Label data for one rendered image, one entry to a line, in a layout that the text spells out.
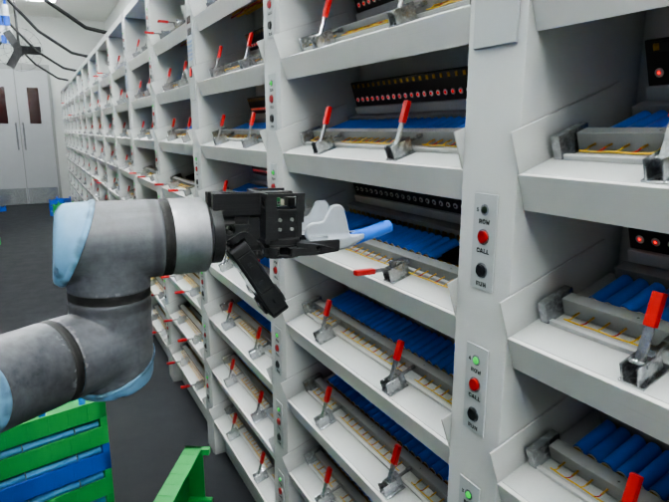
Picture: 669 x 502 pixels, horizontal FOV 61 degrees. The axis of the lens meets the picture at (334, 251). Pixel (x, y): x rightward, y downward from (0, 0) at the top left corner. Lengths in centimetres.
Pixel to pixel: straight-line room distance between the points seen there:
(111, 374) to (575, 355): 51
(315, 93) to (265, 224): 67
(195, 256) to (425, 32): 44
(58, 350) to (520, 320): 52
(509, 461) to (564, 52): 51
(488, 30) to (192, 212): 40
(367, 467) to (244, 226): 63
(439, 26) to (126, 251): 49
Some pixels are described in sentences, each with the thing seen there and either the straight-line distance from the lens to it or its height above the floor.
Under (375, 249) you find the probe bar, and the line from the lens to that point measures 103.
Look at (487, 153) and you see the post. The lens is 72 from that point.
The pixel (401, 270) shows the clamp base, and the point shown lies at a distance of 93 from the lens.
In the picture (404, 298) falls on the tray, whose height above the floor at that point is 93.
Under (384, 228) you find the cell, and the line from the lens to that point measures 79.
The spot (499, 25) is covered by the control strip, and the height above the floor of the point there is 130.
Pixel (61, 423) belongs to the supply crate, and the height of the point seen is 42.
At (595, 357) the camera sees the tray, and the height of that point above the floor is 94.
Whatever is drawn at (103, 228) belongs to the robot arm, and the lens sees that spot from 64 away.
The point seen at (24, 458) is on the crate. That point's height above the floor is 36.
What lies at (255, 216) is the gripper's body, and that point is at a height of 108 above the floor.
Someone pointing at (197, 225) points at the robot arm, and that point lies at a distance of 65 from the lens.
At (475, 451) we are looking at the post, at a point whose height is 76.
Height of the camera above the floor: 118
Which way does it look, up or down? 12 degrees down
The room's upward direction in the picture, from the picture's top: straight up
